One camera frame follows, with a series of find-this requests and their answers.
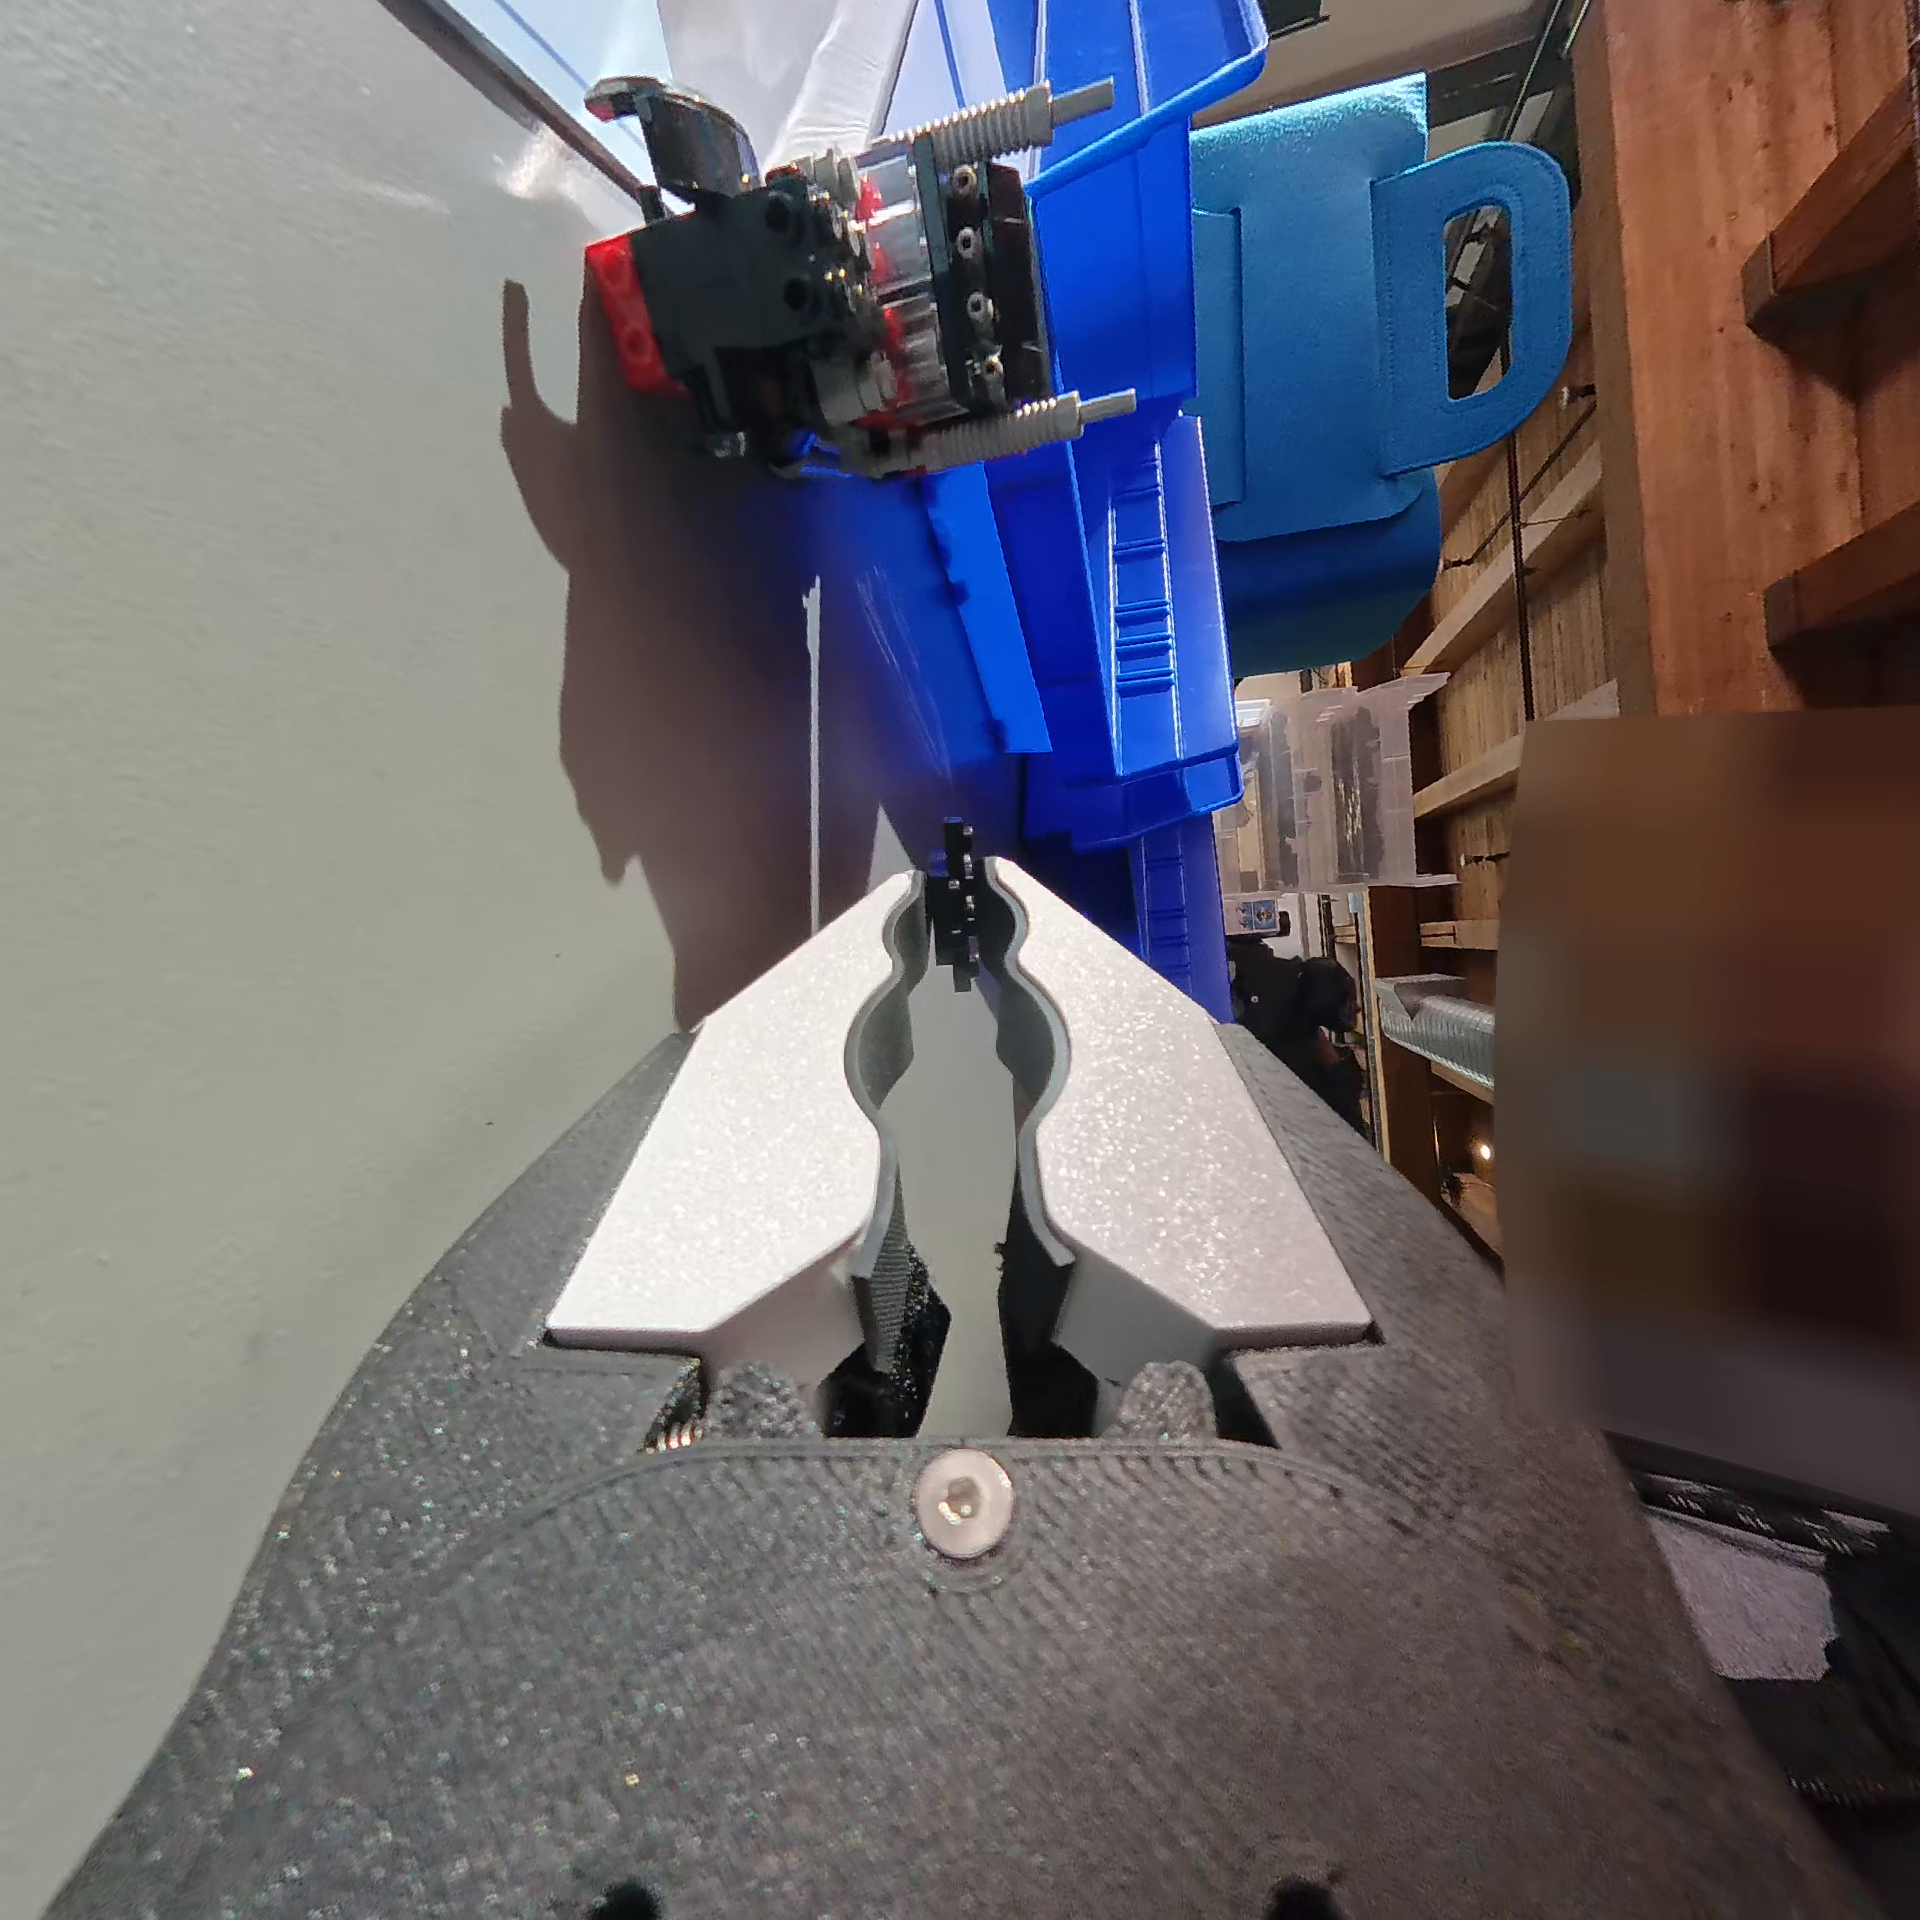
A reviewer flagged metal ventilation duct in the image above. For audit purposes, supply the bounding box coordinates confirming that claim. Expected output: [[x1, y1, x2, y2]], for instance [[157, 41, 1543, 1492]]
[[1372, 979, 1501, 1119]]

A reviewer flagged toy brick truck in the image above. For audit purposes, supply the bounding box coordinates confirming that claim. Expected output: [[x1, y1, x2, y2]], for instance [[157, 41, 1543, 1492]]
[[582, 74, 1140, 486]]

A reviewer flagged black patterned cord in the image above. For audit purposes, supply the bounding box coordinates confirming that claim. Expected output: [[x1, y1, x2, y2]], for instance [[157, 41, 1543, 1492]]
[[1637, 1474, 1892, 1570]]

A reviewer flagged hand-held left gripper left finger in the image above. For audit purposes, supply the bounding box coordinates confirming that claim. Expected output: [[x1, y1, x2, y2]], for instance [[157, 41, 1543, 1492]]
[[542, 866, 950, 1435]]

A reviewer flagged clear plastic storage box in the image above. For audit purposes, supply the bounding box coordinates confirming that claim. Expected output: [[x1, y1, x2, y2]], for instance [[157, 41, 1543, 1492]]
[[1214, 675, 1457, 904]]

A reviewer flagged black jacket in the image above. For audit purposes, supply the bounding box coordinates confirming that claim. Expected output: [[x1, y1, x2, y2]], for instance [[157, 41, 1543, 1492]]
[[1726, 1556, 1920, 1920]]

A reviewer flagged blue plastic bin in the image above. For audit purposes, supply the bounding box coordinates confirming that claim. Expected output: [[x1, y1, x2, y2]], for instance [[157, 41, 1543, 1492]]
[[809, 0, 1281, 854], [1021, 763, 1245, 1026]]

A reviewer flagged blue felt bag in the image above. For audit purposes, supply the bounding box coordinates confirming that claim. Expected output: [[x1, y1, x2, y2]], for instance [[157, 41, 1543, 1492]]
[[1191, 68, 1578, 685]]

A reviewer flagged black brick assembly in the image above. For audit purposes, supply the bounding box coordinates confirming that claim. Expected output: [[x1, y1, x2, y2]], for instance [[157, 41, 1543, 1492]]
[[924, 824, 988, 993]]

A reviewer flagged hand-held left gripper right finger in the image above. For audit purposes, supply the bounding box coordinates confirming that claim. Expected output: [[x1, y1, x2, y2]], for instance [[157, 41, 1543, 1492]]
[[988, 858, 1380, 1435]]

